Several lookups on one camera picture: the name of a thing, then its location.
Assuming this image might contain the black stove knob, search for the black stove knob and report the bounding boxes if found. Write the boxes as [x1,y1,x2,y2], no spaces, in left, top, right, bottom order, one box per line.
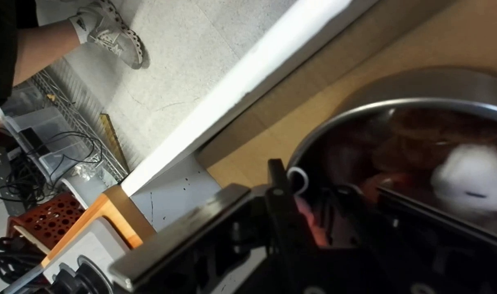
[51,253,115,294]

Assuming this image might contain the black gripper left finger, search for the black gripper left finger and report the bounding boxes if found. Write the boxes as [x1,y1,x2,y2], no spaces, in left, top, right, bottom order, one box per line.
[108,157,306,294]

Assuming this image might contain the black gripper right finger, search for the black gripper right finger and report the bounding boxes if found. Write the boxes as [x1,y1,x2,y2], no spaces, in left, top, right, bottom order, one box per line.
[368,185,497,263]

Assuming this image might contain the metal wire rack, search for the metal wire rack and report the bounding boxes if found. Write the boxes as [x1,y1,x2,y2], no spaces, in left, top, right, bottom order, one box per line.
[28,69,131,185]

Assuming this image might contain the white perforated shoe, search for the white perforated shoe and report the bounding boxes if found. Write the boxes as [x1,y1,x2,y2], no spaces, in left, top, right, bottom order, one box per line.
[67,0,151,70]

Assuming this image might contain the person bare leg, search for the person bare leg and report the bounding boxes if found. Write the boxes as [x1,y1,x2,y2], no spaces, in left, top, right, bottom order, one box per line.
[10,21,85,88]

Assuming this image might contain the white plush toy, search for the white plush toy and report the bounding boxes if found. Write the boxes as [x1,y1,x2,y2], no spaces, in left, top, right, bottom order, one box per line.
[430,142,497,212]

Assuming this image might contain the red perforated crate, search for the red perforated crate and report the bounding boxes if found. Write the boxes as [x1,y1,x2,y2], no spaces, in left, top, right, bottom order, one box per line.
[9,191,89,257]

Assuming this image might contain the stainless steel pot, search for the stainless steel pot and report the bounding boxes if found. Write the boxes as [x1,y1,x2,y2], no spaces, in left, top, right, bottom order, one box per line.
[285,64,497,242]

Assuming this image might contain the black floor cables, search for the black floor cables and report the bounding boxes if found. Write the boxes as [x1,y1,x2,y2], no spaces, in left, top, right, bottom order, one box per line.
[0,124,98,275]

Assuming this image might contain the black shorts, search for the black shorts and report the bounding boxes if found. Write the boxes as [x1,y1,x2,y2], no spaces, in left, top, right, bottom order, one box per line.
[0,0,41,111]

